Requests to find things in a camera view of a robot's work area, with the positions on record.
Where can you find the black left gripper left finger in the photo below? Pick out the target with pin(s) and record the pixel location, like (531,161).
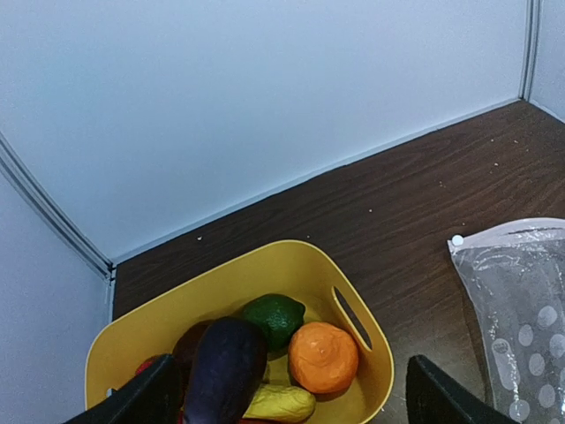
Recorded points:
(154,396)

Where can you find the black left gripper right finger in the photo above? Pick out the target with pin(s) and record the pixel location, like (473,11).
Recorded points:
(433,396)

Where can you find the purple toy eggplant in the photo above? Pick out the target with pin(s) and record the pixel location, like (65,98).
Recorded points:
(227,370)

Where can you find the clear zip top bag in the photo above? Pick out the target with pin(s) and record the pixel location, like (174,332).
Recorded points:
(514,276)

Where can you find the red toy apple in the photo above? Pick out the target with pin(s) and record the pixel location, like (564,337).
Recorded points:
(146,364)

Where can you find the dark red toy fruit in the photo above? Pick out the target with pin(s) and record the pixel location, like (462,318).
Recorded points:
(186,346)

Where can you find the orange toy orange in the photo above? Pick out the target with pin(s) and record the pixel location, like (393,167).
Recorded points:
(323,359)

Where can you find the yellow toy banana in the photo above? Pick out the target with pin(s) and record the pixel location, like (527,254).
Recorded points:
(286,404)

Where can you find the yellow plastic basket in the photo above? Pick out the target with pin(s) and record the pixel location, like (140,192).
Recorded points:
(290,267)

